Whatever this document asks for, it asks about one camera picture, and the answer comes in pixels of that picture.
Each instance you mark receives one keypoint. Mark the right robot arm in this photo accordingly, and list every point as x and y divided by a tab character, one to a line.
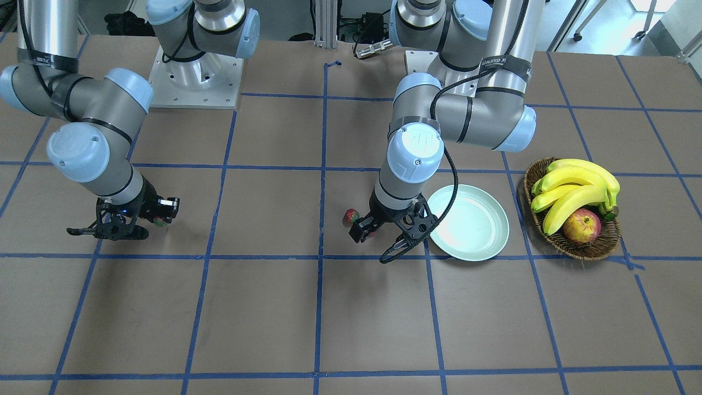
103	116

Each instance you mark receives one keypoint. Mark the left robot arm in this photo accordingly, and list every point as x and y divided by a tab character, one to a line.
472	93

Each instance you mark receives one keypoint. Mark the light green plate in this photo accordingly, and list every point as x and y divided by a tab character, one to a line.
475	228

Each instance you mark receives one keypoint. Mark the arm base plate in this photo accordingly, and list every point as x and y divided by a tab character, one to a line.
429	62
211	82

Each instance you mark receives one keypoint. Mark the strawberry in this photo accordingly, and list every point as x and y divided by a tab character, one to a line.
159	222
349	217

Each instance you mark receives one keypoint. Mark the brown wicker basket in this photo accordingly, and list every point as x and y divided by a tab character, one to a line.
601	247

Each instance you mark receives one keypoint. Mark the silver metal cylinder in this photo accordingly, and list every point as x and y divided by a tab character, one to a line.
372	50

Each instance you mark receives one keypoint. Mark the aluminium frame post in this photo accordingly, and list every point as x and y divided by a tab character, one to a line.
326	24

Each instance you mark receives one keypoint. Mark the black power adapter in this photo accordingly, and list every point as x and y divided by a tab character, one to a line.
371	28

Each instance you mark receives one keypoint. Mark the red yellow apple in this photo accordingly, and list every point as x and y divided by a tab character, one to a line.
582	226

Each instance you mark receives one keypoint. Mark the yellow banana bunch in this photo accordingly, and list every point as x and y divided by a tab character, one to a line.
557	188

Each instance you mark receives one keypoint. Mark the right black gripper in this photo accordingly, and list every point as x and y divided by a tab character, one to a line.
146	199

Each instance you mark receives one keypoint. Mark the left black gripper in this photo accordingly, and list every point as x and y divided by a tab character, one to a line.
378	212

